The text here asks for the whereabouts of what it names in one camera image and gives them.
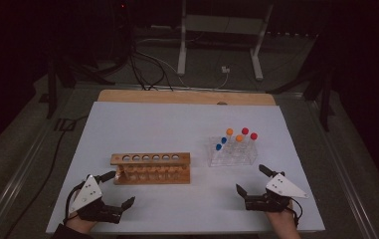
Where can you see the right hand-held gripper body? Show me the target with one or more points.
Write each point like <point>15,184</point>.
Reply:
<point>283,187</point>

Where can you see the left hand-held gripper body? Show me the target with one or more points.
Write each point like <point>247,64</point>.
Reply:
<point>87,194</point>

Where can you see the clear acrylic test tube rack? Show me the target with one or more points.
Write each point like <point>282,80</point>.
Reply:
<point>233,160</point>

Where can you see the red capped test tube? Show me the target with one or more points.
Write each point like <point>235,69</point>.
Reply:
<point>245,130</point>
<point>253,136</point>

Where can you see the orange capped test tube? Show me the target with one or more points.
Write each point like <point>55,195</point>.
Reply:
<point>229,131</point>
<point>239,138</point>

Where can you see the wooden test tube rack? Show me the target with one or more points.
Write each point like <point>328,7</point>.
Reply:
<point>150,159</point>

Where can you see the blue capped test tube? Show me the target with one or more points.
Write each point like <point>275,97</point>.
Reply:
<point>224,140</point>
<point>218,146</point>

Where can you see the person's right hand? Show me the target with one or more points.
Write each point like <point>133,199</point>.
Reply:
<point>281,217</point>

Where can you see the person's left hand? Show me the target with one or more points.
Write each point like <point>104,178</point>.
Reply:
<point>79,225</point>

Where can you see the white table sheet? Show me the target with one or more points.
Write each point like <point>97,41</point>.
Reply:
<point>163,132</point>

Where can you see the black tripod stand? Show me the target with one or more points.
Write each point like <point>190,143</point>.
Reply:
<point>324,99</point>

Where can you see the white power adapter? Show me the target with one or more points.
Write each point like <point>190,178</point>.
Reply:
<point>225,69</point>

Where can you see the power strip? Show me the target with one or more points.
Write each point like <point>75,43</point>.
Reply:
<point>291,34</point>

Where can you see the black floor bracket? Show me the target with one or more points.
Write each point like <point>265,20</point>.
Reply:
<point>65,124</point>

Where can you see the white metal stand frame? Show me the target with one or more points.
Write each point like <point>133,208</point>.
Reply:
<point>181,49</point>

